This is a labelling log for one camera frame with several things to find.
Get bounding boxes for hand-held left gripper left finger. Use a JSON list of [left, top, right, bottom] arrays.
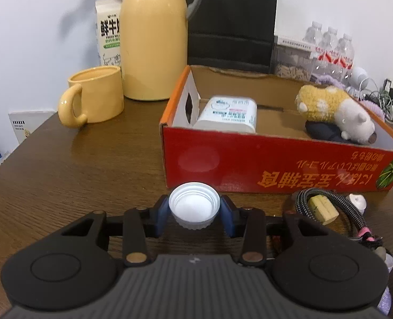
[[61, 195, 170, 267]]

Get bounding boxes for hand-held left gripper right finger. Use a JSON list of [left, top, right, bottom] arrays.
[[219, 195, 330, 267]]

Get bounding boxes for large white bottle cap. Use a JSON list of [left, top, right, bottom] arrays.
[[169, 182, 221, 230]]

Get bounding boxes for red cardboard box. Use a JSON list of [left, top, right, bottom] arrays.
[[159, 65, 393, 195]]

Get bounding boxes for clear cotton swab container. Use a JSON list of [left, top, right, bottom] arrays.
[[194, 96, 258, 133]]

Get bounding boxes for dark blue cloth case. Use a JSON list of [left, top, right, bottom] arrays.
[[305, 121, 348, 142]]

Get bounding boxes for yellow white plush hamster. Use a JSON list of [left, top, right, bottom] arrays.
[[295, 85, 377, 145]]

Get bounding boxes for small white pink gadget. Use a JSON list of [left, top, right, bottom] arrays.
[[348, 193, 367, 211]]

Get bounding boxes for small yellow block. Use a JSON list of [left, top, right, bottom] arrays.
[[308, 195, 339, 224]]

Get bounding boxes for yellow ceramic mug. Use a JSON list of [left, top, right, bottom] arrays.
[[57, 66, 124, 128]]

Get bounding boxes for white round gadget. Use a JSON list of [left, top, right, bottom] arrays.
[[348, 66, 371, 90]]

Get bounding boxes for clear plastic storage box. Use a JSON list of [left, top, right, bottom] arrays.
[[271, 35, 317, 81]]

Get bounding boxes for white booklet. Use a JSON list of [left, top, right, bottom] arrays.
[[8, 110, 58, 147]]

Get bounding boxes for yellow thermos jug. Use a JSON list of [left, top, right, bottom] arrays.
[[119, 0, 205, 101]]

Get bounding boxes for white milk carton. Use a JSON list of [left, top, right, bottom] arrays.
[[95, 0, 123, 68]]

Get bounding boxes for black paper bag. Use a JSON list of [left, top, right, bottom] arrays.
[[177, 0, 279, 74]]

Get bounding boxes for grey braided cable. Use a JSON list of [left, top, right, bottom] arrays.
[[294, 188, 386, 248]]

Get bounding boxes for tangle of charger cables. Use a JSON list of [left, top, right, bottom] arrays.
[[359, 78, 393, 123]]

